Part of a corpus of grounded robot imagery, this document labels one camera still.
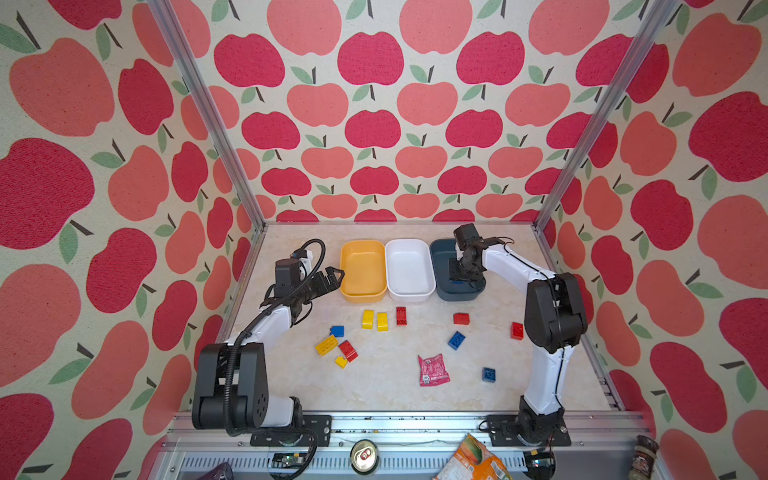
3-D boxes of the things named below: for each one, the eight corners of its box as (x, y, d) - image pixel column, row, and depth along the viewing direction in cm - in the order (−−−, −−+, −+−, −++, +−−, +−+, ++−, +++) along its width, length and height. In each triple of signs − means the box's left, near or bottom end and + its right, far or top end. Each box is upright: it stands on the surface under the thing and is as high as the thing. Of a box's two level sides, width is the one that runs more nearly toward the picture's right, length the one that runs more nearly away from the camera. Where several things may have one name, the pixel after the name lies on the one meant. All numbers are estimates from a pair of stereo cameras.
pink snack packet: (419, 386, 83) (420, 384, 82) (417, 357, 89) (418, 354, 87) (449, 386, 83) (451, 384, 82) (445, 357, 89) (446, 354, 87)
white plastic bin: (385, 303, 101) (385, 292, 95) (385, 250, 116) (385, 238, 111) (434, 303, 101) (437, 292, 96) (427, 250, 116) (430, 238, 111)
